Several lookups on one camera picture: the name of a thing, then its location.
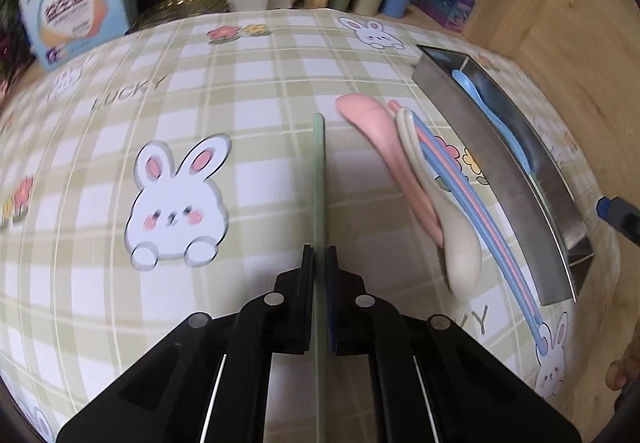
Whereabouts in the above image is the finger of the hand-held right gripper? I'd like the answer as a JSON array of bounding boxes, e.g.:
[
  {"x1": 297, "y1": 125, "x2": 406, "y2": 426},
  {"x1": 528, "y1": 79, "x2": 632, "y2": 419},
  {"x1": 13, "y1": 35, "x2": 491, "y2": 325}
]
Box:
[{"x1": 596, "y1": 195, "x2": 640, "y2": 246}]

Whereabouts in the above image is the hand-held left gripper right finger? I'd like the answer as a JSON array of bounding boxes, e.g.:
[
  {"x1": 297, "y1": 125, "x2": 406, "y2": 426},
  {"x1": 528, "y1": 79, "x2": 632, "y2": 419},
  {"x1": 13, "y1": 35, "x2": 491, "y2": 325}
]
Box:
[{"x1": 324, "y1": 245, "x2": 583, "y2": 443}]

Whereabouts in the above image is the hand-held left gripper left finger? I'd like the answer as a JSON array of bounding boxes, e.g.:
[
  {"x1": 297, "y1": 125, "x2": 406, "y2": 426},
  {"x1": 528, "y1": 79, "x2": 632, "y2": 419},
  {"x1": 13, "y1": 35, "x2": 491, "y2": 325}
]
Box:
[{"x1": 56, "y1": 245, "x2": 317, "y2": 443}]

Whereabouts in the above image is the blue chopstick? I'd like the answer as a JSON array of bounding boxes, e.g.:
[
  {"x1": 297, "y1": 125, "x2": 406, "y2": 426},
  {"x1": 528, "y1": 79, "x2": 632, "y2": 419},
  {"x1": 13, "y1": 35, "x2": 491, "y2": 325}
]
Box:
[
  {"x1": 422, "y1": 143, "x2": 546, "y2": 349},
  {"x1": 407, "y1": 113, "x2": 548, "y2": 354}
]

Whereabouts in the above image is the beige spoon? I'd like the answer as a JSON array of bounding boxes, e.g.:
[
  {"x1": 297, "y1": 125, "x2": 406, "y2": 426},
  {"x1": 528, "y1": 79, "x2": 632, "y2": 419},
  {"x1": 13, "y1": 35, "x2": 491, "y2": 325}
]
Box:
[{"x1": 395, "y1": 109, "x2": 482, "y2": 296}]

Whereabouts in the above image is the metal utensil tray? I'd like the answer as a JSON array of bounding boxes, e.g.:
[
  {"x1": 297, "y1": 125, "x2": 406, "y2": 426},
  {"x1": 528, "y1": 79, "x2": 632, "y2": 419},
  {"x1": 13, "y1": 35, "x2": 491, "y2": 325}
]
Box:
[{"x1": 411, "y1": 44, "x2": 593, "y2": 308}]

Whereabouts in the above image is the pink chopstick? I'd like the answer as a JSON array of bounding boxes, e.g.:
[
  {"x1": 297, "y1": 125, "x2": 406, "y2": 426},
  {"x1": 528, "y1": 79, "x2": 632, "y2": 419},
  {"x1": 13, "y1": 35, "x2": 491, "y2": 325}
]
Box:
[{"x1": 387, "y1": 100, "x2": 538, "y2": 329}]

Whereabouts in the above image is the pink spoon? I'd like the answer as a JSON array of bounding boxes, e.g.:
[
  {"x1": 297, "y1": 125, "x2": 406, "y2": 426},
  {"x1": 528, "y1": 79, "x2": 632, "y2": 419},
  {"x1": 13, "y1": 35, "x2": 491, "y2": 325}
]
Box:
[{"x1": 336, "y1": 94, "x2": 443, "y2": 244}]

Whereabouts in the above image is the blue spoon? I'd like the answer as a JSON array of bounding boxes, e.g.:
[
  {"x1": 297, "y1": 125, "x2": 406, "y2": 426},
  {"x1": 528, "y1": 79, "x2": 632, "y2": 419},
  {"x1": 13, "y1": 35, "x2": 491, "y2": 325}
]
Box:
[{"x1": 451, "y1": 69, "x2": 536, "y2": 174}]

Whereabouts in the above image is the person's right hand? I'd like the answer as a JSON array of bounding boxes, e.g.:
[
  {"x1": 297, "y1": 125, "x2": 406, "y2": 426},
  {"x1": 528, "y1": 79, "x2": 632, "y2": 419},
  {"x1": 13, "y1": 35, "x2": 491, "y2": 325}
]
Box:
[{"x1": 605, "y1": 340, "x2": 640, "y2": 394}]

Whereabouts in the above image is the green checkered rabbit tablecloth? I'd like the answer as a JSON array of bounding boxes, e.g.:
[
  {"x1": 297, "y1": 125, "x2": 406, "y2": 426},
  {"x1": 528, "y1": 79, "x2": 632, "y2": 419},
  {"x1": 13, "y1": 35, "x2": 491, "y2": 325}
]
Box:
[{"x1": 0, "y1": 8, "x2": 631, "y2": 443}]

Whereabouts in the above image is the purple blue small box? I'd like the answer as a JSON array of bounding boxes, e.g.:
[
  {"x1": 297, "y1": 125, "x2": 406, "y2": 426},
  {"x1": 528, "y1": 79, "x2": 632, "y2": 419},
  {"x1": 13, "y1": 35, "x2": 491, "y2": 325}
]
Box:
[{"x1": 412, "y1": 0, "x2": 476, "y2": 31}]

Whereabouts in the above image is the gold embossed tin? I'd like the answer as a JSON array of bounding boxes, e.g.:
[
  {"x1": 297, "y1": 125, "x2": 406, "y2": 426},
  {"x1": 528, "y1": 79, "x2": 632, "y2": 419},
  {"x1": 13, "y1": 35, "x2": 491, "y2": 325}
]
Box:
[{"x1": 122, "y1": 0, "x2": 231, "y2": 36}]

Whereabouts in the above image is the light blue orange-circle box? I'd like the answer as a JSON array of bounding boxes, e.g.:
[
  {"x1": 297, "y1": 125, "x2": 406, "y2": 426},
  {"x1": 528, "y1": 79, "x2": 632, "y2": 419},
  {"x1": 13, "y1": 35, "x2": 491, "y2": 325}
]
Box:
[{"x1": 19, "y1": 0, "x2": 132, "y2": 71}]

